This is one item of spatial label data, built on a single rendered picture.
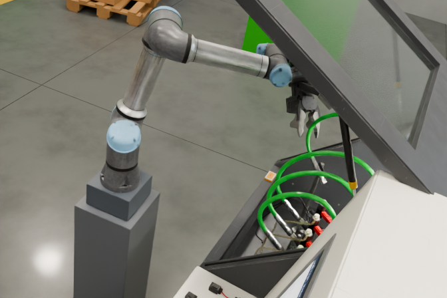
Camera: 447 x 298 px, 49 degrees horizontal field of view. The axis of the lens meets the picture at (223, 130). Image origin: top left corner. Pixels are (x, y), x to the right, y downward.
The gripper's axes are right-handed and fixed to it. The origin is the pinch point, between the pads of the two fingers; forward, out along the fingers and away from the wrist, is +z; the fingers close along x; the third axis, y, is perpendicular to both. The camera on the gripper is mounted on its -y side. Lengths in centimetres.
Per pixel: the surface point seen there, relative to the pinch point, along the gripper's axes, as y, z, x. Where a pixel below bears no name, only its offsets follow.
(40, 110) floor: 250, -52, 24
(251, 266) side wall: -7, 41, 34
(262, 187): 26.5, 16.9, 0.5
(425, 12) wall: 261, -246, -528
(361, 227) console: -59, 28, 49
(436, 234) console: -66, 30, 36
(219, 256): 13, 39, 31
